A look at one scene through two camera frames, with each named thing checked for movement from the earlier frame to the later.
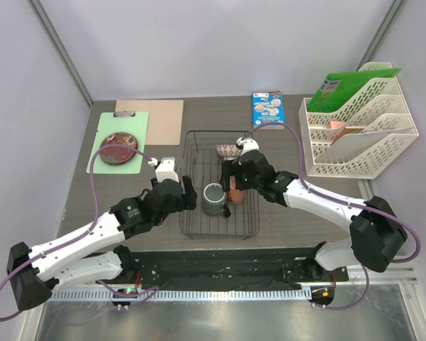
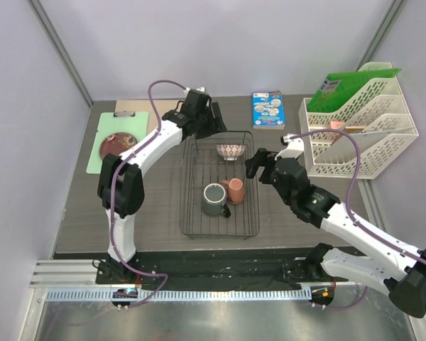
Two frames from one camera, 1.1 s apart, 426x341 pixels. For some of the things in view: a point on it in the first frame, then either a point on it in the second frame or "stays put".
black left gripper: x=187 y=200 -> x=220 y=125
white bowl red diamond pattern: x=228 y=150 stays put
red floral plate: x=118 y=155 stays put
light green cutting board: x=134 y=123 stays put
